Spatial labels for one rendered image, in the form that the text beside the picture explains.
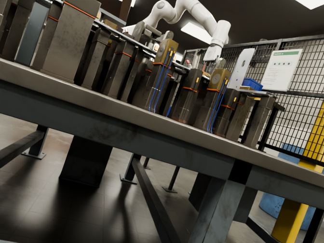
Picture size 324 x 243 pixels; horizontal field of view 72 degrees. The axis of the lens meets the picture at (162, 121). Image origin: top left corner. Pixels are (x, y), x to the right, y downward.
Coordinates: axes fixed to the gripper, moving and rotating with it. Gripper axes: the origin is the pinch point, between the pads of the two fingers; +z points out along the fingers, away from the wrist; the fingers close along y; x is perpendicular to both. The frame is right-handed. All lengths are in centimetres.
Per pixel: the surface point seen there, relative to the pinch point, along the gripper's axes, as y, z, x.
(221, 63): 17.8, -1.1, -6.4
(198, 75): 20.5, 11.2, -20.0
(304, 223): -1, 99, 208
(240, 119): 16.4, 22.8, 26.1
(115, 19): -27, -8, -58
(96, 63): 6, 25, -67
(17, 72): 56, 39, -92
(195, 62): -14.9, -4.9, -0.3
